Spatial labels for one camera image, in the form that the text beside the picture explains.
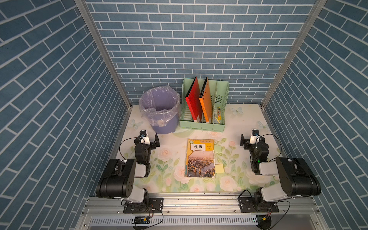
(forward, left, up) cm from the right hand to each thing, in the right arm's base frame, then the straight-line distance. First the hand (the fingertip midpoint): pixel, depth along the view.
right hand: (252, 134), depth 91 cm
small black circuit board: (-49, +61, -13) cm, 79 cm away
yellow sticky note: (-21, +21, -9) cm, 30 cm away
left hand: (-6, +63, +2) cm, 64 cm away
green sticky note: (-7, +21, -9) cm, 24 cm away
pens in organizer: (+21, +20, -9) cm, 30 cm away
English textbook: (-17, +32, -9) cm, 37 cm away
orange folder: (+11, +31, +17) cm, 37 cm away
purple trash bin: (+17, +64, +4) cm, 66 cm away
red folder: (+11, +39, +16) cm, 43 cm away
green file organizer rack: (+32, +21, +7) cm, 39 cm away
